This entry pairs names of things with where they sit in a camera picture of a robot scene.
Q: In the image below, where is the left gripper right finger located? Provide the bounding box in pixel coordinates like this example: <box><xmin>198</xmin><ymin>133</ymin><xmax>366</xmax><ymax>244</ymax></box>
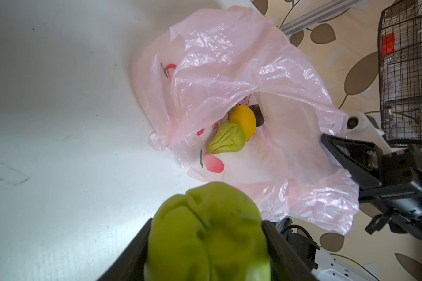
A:
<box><xmin>262</xmin><ymin>220</ymin><xmax>318</xmax><ymax>281</ymax></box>

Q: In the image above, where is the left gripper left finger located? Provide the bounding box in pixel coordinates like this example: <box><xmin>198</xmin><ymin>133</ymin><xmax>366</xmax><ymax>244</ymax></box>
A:
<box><xmin>98</xmin><ymin>218</ymin><xmax>152</xmax><ymax>281</ymax></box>

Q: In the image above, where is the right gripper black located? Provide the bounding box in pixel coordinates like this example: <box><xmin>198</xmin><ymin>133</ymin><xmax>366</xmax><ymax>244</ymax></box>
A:
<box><xmin>321</xmin><ymin>134</ymin><xmax>422</xmax><ymax>240</ymax></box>

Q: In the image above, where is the green wrinkled fruit back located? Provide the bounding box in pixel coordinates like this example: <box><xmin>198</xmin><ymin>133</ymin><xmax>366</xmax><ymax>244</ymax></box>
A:
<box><xmin>144</xmin><ymin>182</ymin><xmax>271</xmax><ymax>281</ymax></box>

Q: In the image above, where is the dark purple fruit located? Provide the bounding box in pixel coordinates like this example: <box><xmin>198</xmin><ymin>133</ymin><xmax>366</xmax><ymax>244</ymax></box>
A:
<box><xmin>249</xmin><ymin>104</ymin><xmax>265</xmax><ymax>128</ymax></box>

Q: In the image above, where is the yellow lemon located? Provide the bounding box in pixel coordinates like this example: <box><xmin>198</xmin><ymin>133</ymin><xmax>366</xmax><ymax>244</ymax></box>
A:
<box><xmin>229</xmin><ymin>105</ymin><xmax>257</xmax><ymax>142</ymax></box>

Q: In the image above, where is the pink plastic bag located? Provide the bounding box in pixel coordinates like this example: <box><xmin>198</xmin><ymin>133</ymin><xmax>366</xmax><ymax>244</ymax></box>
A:
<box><xmin>132</xmin><ymin>6</ymin><xmax>359</xmax><ymax>234</ymax></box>

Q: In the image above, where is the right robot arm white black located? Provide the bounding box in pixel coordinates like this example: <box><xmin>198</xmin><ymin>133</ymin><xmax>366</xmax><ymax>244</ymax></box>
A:
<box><xmin>278</xmin><ymin>112</ymin><xmax>422</xmax><ymax>281</ymax></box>

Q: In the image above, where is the red capped plastic bottle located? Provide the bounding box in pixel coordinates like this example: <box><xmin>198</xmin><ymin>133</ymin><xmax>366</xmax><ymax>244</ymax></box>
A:
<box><xmin>381</xmin><ymin>33</ymin><xmax>395</xmax><ymax>56</ymax></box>

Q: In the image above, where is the black wire basket right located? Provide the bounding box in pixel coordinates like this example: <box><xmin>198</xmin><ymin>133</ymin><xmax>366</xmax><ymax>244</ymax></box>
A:
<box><xmin>377</xmin><ymin>1</ymin><xmax>422</xmax><ymax>148</ymax></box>

